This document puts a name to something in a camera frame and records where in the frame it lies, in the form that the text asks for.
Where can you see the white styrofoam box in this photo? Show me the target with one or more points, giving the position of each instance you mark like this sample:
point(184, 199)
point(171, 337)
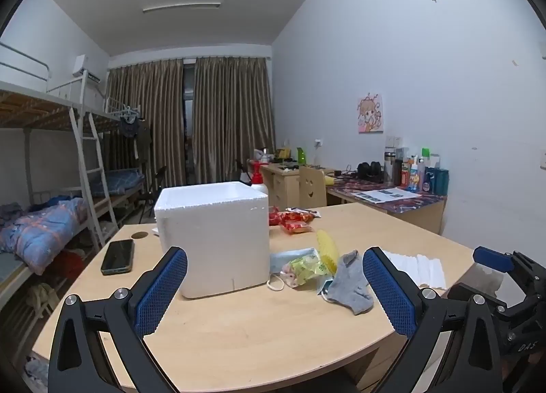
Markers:
point(223, 228)

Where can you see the grey sock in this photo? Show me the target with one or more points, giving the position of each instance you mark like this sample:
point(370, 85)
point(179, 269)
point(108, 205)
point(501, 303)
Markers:
point(349, 287)

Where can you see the teal box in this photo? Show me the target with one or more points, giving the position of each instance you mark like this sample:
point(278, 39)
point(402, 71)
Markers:
point(436, 181)

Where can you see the light blue face mask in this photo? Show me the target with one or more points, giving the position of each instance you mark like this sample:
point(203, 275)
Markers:
point(278, 279)

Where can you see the black folding chair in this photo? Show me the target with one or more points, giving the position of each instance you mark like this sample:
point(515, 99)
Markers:
point(152, 191)

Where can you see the blue plaid quilt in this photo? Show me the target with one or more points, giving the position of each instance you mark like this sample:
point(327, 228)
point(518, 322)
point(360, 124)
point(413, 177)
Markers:
point(38, 237)

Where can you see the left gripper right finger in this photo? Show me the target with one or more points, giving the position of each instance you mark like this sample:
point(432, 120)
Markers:
point(421, 317)

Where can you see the metal bunk bed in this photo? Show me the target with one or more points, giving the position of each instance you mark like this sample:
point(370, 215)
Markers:
point(52, 138)

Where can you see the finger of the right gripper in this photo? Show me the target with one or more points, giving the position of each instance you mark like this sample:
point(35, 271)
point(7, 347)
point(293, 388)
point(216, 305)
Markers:
point(501, 262)

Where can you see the wooden desk with drawers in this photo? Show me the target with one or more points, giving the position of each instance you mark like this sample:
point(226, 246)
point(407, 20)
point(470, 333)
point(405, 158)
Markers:
point(283, 185)

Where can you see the white foam sheet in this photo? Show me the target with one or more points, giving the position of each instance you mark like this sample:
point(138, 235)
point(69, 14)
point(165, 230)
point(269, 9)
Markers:
point(423, 271)

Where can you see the anime girl wall poster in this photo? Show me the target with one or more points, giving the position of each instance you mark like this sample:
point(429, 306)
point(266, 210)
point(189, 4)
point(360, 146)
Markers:
point(370, 114)

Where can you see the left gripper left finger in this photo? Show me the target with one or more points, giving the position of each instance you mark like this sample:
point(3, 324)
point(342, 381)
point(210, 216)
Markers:
point(78, 361)

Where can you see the ceiling tube light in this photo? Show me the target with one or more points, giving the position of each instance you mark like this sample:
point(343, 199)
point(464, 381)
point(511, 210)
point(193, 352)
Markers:
point(209, 5)

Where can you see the green plastic item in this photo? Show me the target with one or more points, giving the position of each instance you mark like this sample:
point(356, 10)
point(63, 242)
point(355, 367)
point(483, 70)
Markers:
point(301, 156)

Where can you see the brown window curtains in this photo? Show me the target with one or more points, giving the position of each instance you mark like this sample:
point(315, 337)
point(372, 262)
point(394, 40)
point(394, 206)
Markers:
point(201, 119)

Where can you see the black headphones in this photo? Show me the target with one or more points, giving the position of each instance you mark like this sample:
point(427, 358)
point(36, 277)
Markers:
point(372, 172)

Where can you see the red snack packet front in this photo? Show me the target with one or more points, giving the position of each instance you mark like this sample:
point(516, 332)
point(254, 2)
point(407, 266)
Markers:
point(296, 227)

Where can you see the green plastic snack wrapper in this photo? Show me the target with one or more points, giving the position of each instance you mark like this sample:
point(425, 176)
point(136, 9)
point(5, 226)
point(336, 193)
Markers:
point(304, 269)

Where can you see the red snack packet pile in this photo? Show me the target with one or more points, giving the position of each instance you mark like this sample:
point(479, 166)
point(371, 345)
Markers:
point(291, 214)

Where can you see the white air conditioner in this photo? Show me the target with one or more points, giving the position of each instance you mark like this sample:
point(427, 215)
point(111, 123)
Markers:
point(81, 67)

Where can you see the printed paper sheet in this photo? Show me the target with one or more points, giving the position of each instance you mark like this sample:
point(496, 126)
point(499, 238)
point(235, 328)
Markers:
point(384, 196)

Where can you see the black smartphone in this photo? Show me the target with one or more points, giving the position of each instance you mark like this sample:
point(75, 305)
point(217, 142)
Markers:
point(118, 258)

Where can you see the yellow foam fruit net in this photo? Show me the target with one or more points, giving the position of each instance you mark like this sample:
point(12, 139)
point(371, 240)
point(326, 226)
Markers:
point(328, 251)

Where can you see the wooden smiley chair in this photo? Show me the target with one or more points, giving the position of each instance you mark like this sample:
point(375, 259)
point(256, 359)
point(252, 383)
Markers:
point(312, 188)

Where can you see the white lotion pump bottle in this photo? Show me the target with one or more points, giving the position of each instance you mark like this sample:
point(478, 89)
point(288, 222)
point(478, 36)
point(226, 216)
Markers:
point(257, 179)

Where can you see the steel thermos flask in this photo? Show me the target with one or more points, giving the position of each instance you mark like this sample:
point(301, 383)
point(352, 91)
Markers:
point(389, 161)

